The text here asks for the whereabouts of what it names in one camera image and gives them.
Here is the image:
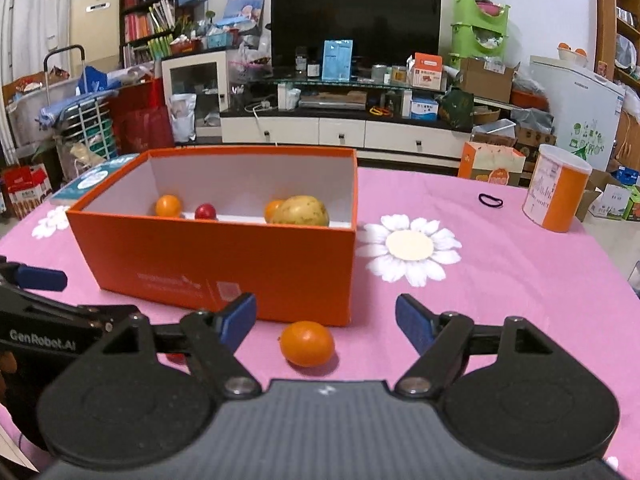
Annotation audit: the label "dark bookshelf with books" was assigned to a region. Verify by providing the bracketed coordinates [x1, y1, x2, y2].
[119, 0, 208, 68]

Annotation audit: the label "black television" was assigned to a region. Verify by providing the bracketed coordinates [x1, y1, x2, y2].
[270, 0, 443, 68]

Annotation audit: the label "orange cardboard box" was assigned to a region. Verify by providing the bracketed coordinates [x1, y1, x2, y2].
[66, 146, 358, 327]

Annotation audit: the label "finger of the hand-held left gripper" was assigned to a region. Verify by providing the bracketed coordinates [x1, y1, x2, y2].
[0, 259, 68, 291]
[0, 282, 141, 333]

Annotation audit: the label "pink flowered tablecloth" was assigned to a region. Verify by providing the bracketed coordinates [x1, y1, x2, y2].
[0, 160, 640, 480]

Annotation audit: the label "white stand-up pouch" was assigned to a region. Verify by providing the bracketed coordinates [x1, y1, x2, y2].
[167, 93, 197, 143]

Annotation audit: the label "red snack cartons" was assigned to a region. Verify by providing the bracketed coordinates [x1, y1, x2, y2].
[0, 164, 53, 220]

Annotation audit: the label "white glass-door cabinet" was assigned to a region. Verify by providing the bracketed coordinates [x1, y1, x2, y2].
[161, 50, 231, 138]

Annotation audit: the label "blue standing packet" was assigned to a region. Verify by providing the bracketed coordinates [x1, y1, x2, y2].
[321, 40, 354, 81]

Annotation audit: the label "white and orange bowls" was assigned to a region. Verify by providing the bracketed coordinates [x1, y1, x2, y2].
[557, 42, 588, 63]

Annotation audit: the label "white TV cabinet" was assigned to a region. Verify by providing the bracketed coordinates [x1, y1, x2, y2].
[220, 77, 473, 163]

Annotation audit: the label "floor-standing air conditioner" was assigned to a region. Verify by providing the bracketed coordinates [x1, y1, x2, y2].
[69, 0, 123, 78]

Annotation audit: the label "silver media player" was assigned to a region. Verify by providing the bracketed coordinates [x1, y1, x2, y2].
[298, 91, 368, 110]

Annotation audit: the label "white and orange canister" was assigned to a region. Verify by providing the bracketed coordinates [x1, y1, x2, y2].
[522, 144, 593, 233]

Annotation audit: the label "small white fridge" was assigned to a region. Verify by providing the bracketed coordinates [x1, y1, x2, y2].
[529, 55, 626, 171]

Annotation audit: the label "wooden shelf unit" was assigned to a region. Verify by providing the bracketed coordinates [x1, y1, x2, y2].
[595, 0, 640, 91]

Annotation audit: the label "teal paperback book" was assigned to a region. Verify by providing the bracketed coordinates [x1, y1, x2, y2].
[50, 152, 141, 206]

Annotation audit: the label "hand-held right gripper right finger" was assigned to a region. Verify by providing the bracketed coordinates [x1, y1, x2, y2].
[392, 294, 548, 401]

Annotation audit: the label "metal wire cart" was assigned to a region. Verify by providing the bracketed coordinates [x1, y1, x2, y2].
[42, 45, 121, 176]

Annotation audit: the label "red shopping bag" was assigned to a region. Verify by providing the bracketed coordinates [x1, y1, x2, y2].
[107, 80, 176, 158]

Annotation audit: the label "dark green bag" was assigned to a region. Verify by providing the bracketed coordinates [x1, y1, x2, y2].
[439, 88, 475, 131]

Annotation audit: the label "green and white carton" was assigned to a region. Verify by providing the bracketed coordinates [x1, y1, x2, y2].
[587, 170, 640, 221]

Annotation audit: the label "green stacked storage bins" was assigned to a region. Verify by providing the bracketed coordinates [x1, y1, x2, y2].
[448, 0, 512, 68]

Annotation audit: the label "blue and white box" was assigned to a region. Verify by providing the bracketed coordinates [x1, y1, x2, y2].
[411, 99, 441, 121]

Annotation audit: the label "yellow-green spotted pear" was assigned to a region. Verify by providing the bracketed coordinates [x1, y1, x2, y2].
[271, 195, 331, 227]

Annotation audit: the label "orange and white carton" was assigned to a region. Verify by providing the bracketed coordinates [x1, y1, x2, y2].
[458, 141, 527, 187]

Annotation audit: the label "red and white carton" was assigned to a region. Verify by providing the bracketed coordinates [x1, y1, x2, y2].
[407, 52, 446, 91]

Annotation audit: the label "brown cardboard box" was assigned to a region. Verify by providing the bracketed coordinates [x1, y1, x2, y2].
[459, 57, 518, 103]

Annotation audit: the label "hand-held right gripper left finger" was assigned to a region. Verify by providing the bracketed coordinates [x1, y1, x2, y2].
[100, 294, 261, 401]

